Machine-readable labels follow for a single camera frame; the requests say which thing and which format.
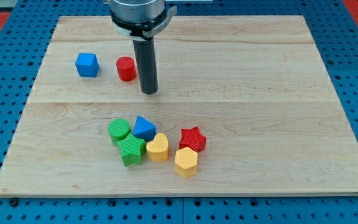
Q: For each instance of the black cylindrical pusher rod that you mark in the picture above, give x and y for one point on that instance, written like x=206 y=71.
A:
x=146 y=65

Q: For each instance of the red cylinder block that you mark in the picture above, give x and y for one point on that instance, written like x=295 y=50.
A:
x=126 y=68

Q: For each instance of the red star block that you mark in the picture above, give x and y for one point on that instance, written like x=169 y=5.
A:
x=192 y=138

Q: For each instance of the green star block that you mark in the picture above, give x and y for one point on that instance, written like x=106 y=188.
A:
x=132 y=150

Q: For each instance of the blue cube block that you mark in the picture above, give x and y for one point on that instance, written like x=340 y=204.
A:
x=87 y=65

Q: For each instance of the blue triangle block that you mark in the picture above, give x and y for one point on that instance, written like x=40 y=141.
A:
x=144 y=129

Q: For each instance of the green cylinder block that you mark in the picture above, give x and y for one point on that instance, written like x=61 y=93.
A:
x=118 y=129

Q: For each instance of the yellow heart block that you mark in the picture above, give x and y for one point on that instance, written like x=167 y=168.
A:
x=158 y=148

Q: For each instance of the yellow hexagon block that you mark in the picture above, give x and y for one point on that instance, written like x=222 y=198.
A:
x=186 y=162

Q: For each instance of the wooden board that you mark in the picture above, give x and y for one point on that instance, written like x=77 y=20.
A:
x=256 y=87

